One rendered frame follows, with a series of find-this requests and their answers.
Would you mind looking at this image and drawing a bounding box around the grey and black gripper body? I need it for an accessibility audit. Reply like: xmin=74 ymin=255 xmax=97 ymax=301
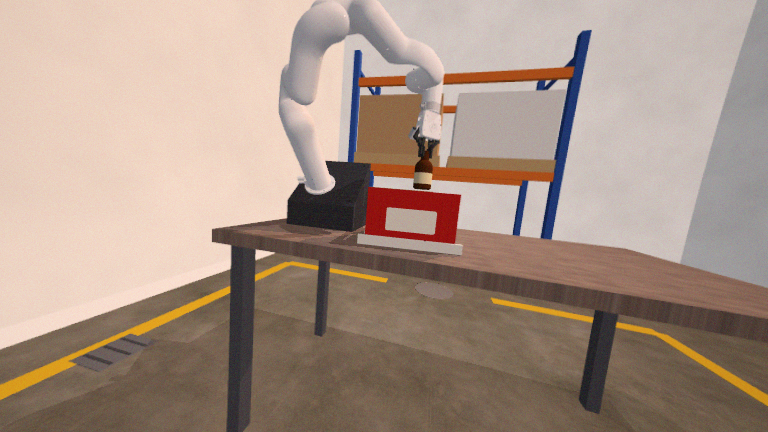
xmin=415 ymin=109 xmax=441 ymax=141

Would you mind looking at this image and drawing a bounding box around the red crate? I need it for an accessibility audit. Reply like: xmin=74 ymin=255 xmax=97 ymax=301
xmin=365 ymin=187 xmax=461 ymax=244

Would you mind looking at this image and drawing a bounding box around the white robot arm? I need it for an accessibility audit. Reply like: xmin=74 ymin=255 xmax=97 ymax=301
xmin=278 ymin=0 xmax=444 ymax=195

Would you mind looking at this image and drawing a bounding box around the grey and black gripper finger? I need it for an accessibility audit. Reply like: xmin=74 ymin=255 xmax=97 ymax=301
xmin=413 ymin=127 xmax=426 ymax=157
xmin=427 ymin=140 xmax=440 ymax=158

